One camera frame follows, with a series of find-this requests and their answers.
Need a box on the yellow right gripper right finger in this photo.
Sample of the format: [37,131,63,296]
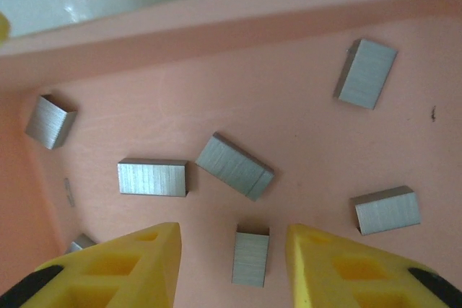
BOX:
[284,224,462,308]

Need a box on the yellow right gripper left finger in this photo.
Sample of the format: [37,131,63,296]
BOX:
[0,221,183,308]

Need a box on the pink plastic tray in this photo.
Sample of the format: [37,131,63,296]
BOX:
[0,0,462,308]

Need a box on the silver staple strip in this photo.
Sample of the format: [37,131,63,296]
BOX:
[64,233,97,255]
[332,38,398,110]
[195,132,276,202]
[24,94,78,151]
[230,226,271,289]
[349,185,422,237]
[117,158,191,198]

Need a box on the single loose metal staple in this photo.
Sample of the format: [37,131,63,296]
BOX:
[63,177,76,208]

